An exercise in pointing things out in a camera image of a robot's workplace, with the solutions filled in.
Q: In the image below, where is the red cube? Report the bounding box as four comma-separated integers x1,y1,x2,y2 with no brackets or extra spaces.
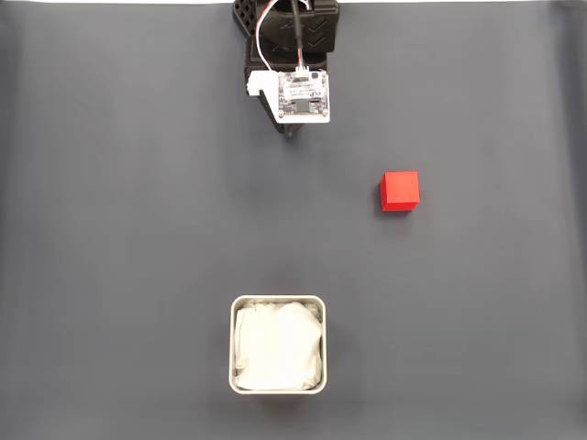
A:
379,170,421,214

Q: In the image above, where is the beige square box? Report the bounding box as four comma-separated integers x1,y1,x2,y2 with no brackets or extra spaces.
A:
227,294,328,396

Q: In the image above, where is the grey-blue table mat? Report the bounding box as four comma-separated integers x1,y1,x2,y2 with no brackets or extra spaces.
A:
0,3,587,440

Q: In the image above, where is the white crumpled paper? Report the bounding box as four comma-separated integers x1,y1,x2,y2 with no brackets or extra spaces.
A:
233,300,324,391

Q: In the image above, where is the white and red wire bundle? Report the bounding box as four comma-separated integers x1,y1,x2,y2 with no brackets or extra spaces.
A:
254,0,279,73

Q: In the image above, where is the white gripper camera module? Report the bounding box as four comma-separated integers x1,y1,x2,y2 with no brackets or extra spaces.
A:
247,68,332,126

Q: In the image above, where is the black camera cable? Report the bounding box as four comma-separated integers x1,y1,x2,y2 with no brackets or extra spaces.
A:
288,0,307,71

